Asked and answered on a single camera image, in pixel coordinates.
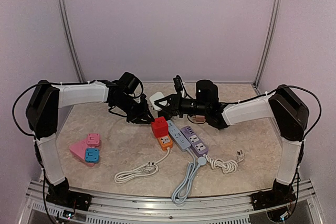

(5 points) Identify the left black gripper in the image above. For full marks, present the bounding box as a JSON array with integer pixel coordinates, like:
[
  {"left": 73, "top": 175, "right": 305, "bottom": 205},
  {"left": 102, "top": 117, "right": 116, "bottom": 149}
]
[{"left": 114, "top": 96, "right": 155, "bottom": 125}]

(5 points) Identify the pink plug charger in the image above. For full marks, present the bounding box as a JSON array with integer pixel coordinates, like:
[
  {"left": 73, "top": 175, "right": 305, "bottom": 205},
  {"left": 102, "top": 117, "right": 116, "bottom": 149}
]
[{"left": 191, "top": 115, "right": 206, "bottom": 124}]

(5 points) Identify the orange power strip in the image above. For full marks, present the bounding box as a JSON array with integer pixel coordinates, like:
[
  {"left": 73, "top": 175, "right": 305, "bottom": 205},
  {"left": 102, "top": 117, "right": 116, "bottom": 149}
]
[{"left": 157, "top": 135, "right": 173, "bottom": 151}]

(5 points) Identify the light blue power strip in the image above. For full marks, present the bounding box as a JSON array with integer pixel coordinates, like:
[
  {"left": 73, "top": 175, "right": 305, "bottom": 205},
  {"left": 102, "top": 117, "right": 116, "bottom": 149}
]
[{"left": 167, "top": 120, "right": 191, "bottom": 152}]

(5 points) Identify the purple power strip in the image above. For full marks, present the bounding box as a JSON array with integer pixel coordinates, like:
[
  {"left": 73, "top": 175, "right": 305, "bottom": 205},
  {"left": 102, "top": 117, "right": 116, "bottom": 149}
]
[{"left": 181, "top": 125, "right": 208, "bottom": 157}]

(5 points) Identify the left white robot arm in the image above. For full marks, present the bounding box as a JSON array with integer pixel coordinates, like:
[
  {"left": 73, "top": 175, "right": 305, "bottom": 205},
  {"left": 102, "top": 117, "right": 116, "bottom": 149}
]
[{"left": 18, "top": 72, "right": 154, "bottom": 206}]

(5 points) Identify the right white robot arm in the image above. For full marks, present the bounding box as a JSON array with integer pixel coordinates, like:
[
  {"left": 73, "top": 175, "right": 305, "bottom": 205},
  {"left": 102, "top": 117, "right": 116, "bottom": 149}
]
[{"left": 154, "top": 80, "right": 313, "bottom": 205}]

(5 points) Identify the red cube plug adapter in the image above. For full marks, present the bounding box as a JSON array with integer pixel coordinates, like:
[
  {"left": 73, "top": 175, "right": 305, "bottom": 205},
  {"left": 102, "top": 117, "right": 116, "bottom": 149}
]
[{"left": 151, "top": 116, "right": 169, "bottom": 138}]

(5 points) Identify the pink square plug adapter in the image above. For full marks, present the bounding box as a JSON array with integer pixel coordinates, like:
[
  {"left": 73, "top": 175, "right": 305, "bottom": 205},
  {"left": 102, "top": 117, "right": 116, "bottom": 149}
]
[{"left": 86, "top": 133, "right": 101, "bottom": 147}]

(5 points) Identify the pink triangular socket base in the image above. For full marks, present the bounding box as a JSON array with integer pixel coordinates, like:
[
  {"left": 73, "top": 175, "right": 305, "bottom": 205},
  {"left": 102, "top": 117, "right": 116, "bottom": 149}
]
[{"left": 69, "top": 139, "right": 100, "bottom": 167}]

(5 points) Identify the blue square plug adapter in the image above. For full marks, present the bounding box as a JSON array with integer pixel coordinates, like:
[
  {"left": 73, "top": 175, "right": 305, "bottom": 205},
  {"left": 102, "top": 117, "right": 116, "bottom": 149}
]
[{"left": 85, "top": 148, "right": 99, "bottom": 164}]

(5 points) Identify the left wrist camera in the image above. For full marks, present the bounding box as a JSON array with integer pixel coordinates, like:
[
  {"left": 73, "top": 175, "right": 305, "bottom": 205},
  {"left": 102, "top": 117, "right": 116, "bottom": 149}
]
[{"left": 118, "top": 72, "right": 144, "bottom": 99}]

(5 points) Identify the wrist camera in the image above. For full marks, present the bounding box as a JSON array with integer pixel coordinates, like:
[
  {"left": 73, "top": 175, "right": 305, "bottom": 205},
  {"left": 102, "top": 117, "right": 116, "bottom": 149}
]
[
  {"left": 172, "top": 74, "right": 220, "bottom": 104},
  {"left": 118, "top": 72, "right": 144, "bottom": 99}
]

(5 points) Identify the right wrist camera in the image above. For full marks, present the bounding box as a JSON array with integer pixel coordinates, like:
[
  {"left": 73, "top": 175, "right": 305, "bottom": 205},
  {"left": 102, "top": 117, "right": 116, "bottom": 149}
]
[{"left": 172, "top": 74, "right": 220, "bottom": 104}]

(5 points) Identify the white power strip cable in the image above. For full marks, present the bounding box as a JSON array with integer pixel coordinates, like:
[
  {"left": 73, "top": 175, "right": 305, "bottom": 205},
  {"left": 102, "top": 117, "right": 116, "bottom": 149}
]
[{"left": 113, "top": 148, "right": 172, "bottom": 185}]

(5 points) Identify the light blue power cable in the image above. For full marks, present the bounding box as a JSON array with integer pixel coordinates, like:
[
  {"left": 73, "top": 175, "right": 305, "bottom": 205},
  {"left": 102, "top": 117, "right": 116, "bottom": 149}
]
[{"left": 171, "top": 150, "right": 208, "bottom": 204}]

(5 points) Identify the white knotted power cable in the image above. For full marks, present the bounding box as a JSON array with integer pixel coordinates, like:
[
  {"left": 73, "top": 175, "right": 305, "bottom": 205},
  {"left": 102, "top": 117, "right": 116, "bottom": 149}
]
[{"left": 206, "top": 149, "right": 246, "bottom": 175}]

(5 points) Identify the aluminium front frame rail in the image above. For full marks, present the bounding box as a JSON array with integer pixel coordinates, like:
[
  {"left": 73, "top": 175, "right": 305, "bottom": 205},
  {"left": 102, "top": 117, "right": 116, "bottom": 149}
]
[{"left": 18, "top": 179, "right": 323, "bottom": 224}]

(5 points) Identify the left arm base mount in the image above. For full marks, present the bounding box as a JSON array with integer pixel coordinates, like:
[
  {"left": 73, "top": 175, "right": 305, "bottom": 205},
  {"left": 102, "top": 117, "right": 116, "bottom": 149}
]
[{"left": 46, "top": 180, "right": 92, "bottom": 211}]

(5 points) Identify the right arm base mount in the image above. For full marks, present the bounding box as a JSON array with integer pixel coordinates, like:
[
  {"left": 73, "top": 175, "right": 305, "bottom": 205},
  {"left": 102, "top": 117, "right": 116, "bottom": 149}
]
[{"left": 251, "top": 181, "right": 296, "bottom": 210}]

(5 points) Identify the right aluminium corner post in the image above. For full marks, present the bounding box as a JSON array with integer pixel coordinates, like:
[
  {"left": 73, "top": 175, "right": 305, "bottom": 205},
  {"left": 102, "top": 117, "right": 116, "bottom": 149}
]
[{"left": 254, "top": 0, "right": 281, "bottom": 88}]

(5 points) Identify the aluminium corner post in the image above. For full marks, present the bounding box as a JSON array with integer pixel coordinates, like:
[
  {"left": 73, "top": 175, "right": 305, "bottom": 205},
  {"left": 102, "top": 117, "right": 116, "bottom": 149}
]
[
  {"left": 254, "top": 0, "right": 281, "bottom": 88},
  {"left": 57, "top": 0, "right": 85, "bottom": 82}
]

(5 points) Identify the left aluminium corner post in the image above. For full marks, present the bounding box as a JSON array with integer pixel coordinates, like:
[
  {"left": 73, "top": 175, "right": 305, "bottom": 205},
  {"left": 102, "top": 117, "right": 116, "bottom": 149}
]
[{"left": 57, "top": 0, "right": 85, "bottom": 82}]

